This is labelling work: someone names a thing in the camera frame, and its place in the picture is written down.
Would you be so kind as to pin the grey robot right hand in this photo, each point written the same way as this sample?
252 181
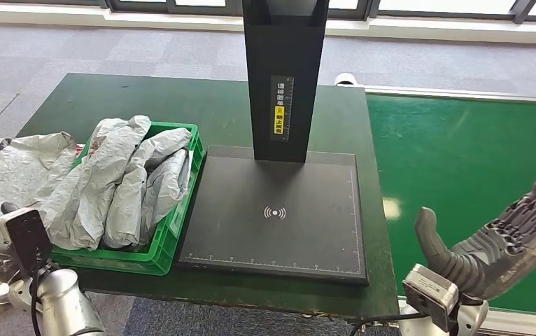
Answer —
490 259

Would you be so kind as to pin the white parcel faded print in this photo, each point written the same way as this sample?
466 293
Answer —
96 181

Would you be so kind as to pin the plain grey-white parcel bag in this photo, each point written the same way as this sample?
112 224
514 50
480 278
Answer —
156 185

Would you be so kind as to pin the green conveyor belt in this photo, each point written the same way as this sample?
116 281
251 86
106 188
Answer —
458 153

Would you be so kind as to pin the black inbound scanner machine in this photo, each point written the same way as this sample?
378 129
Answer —
286 51

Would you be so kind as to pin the large crumpled white sack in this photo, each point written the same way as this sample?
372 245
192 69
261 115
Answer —
13 171

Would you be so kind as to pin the green plastic crate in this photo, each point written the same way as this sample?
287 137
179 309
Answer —
166 241

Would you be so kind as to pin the dark green table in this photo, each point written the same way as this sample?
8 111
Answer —
133 99

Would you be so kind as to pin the white round roller end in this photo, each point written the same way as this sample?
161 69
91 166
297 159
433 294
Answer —
346 80

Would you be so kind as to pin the white window sill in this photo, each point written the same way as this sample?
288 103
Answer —
64 18

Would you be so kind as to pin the black yellow label sticker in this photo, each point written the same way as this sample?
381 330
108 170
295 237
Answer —
281 109

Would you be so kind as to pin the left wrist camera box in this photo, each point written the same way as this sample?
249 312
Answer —
27 236

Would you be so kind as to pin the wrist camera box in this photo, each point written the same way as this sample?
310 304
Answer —
27 236
430 292

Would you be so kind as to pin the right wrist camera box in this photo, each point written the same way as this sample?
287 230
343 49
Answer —
430 292

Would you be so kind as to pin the aluminium conveyor frame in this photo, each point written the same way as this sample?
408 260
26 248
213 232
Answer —
518 322

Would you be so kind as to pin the dark window frame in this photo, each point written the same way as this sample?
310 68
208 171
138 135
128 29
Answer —
523 11

